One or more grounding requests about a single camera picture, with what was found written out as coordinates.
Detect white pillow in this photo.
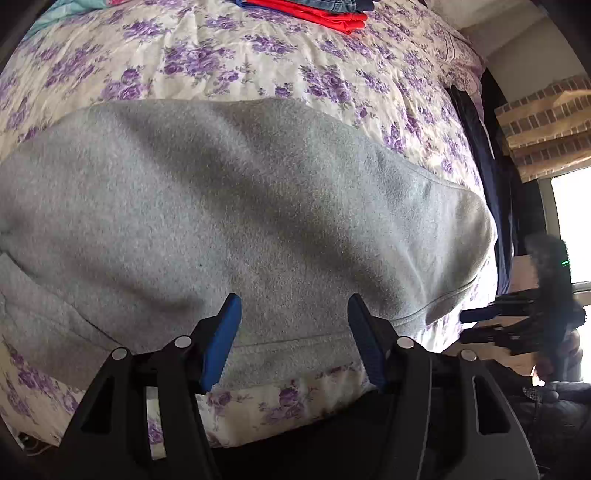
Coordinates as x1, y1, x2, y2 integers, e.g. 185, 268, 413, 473
426, 0, 545, 30

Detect brick pattern curtain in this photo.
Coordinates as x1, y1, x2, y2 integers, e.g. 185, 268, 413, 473
495, 74, 590, 183

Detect folded red garment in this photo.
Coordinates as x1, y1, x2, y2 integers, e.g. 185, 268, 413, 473
235, 0, 368, 35

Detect colourful floral folded quilt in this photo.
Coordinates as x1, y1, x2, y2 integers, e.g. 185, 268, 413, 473
24, 0, 119, 39

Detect dark navy garment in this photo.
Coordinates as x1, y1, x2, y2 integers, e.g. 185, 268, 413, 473
447, 86, 514, 295

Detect grey sweatpants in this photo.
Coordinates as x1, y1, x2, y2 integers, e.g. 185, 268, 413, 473
1, 99, 497, 389

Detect folded blue jeans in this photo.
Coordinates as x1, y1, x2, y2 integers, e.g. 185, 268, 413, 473
294, 0, 377, 14

